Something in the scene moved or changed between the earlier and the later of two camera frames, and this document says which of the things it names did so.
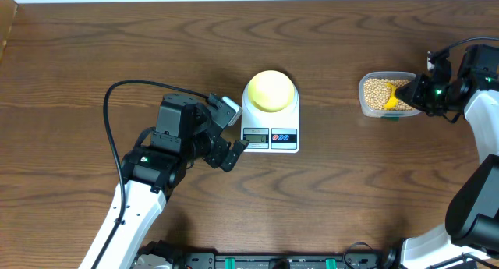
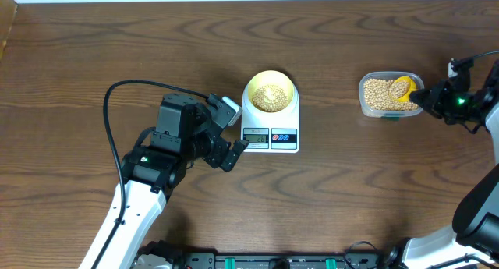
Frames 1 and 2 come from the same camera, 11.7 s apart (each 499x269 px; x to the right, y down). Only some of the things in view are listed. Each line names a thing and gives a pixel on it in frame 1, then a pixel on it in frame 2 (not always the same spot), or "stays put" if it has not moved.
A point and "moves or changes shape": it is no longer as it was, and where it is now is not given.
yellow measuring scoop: (393, 100) moves or changes shape
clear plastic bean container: (378, 97) stays put
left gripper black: (215, 157) stays put
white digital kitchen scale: (270, 132) stays put
